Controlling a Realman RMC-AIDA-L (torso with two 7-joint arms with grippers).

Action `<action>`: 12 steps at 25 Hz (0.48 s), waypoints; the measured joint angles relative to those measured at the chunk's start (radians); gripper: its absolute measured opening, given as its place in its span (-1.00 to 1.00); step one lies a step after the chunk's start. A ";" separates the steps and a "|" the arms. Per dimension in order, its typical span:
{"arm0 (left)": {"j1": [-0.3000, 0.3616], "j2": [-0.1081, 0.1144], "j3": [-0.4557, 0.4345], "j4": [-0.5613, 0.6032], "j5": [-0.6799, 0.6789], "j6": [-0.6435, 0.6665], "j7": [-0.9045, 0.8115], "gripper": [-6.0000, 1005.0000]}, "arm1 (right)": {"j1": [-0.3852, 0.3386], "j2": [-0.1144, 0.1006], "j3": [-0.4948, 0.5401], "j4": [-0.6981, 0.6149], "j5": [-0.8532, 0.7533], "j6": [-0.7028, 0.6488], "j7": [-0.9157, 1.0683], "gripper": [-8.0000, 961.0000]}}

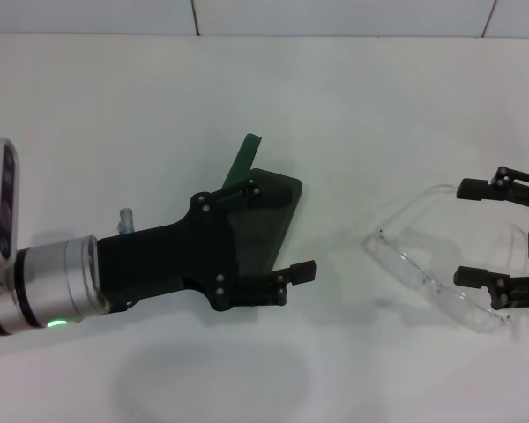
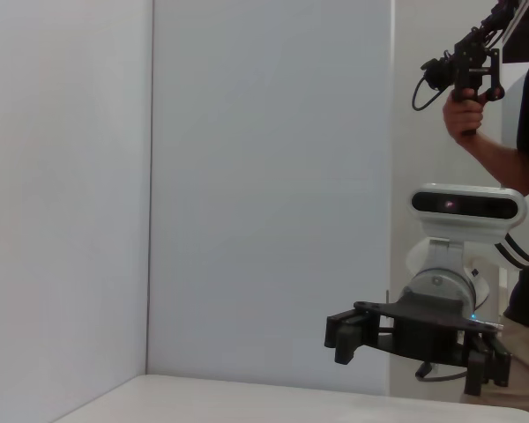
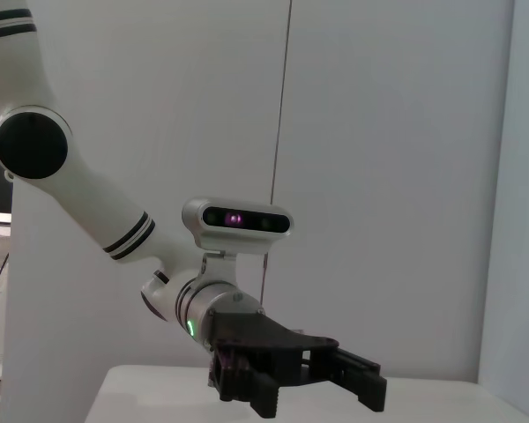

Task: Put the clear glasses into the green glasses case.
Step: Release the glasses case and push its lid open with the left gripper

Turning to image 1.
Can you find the clear transparent glasses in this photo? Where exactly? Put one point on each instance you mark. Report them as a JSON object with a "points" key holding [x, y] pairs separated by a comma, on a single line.
{"points": [[405, 264]]}

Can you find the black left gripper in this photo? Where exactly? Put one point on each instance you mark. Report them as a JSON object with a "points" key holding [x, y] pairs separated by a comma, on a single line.
{"points": [[172, 260]]}

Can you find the green glasses case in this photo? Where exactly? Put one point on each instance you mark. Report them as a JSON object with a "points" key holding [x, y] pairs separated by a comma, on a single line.
{"points": [[260, 233]]}

